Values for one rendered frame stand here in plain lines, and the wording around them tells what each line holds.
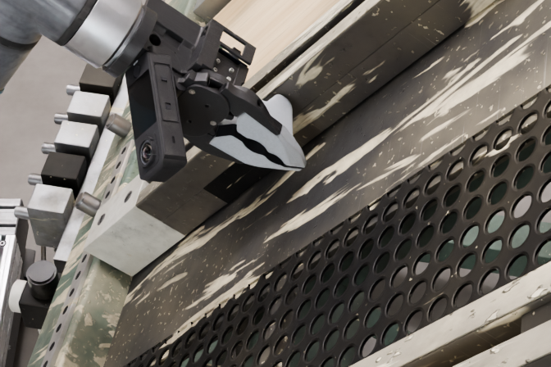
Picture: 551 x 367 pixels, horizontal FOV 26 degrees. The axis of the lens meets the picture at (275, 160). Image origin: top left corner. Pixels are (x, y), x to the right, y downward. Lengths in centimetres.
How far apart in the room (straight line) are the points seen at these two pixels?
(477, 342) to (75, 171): 112
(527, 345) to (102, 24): 56
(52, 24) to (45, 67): 192
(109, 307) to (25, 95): 154
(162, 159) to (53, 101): 188
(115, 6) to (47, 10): 6
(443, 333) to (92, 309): 78
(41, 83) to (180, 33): 184
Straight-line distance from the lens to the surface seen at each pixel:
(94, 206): 155
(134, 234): 139
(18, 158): 279
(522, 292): 66
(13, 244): 235
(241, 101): 109
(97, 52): 107
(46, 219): 171
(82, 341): 140
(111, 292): 144
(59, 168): 174
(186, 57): 111
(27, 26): 108
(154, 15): 109
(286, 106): 115
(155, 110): 105
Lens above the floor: 208
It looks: 50 degrees down
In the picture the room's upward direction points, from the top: straight up
